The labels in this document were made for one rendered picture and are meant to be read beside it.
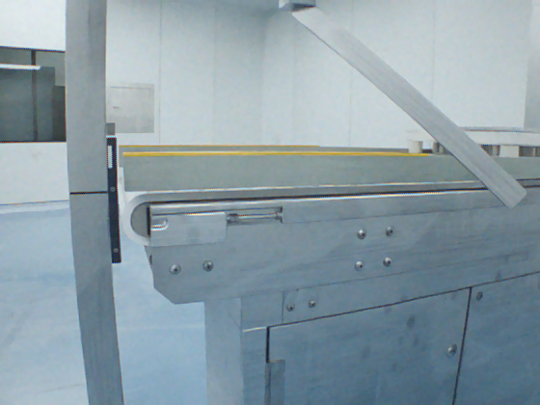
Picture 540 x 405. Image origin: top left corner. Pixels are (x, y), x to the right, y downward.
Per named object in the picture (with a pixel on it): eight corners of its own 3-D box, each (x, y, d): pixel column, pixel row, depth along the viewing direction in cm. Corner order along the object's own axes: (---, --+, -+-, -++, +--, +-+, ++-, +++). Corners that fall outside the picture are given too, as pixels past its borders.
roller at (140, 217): (131, 240, 36) (129, 203, 36) (122, 197, 61) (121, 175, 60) (168, 237, 37) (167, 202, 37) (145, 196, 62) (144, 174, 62)
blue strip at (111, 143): (111, 264, 62) (106, 137, 59) (111, 262, 63) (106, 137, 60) (121, 263, 63) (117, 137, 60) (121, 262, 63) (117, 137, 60)
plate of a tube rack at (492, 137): (512, 146, 55) (513, 131, 55) (404, 140, 78) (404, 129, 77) (600, 148, 64) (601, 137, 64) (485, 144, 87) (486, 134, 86)
